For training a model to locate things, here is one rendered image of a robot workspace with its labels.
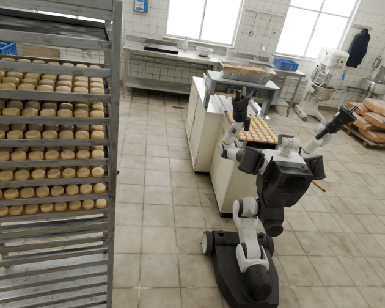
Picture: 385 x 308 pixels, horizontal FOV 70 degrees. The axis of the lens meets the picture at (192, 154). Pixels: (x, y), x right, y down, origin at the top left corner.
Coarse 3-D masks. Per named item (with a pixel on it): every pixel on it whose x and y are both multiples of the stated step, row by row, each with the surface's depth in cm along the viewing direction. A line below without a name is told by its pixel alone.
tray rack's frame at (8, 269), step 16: (48, 0) 76; (64, 0) 77; (80, 0) 78; (96, 0) 79; (0, 224) 163; (80, 256) 195; (96, 256) 198; (16, 272) 178; (64, 272) 183; (80, 272) 185; (32, 288) 171; (48, 288) 172; (96, 288) 177; (0, 304) 160; (16, 304) 161; (64, 304) 166
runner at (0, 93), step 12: (0, 96) 88; (12, 96) 89; (24, 96) 90; (36, 96) 91; (48, 96) 92; (60, 96) 93; (72, 96) 94; (84, 96) 96; (96, 96) 97; (108, 96) 98
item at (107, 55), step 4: (108, 32) 125; (108, 36) 126; (104, 52) 129; (108, 52) 130; (104, 56) 130; (108, 56) 130; (104, 60) 131; (108, 60) 132; (108, 80) 136; (108, 108) 144; (108, 128) 150; (108, 152) 158; (108, 168) 163; (104, 232) 189
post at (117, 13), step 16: (112, 0) 81; (112, 16) 83; (112, 32) 85; (112, 48) 88; (112, 64) 90; (112, 80) 93; (112, 96) 96; (112, 112) 99; (112, 128) 102; (112, 144) 106; (112, 160) 109; (112, 176) 113; (112, 192) 118; (112, 208) 122; (112, 224) 127; (112, 240) 133; (112, 256) 139; (112, 272) 145
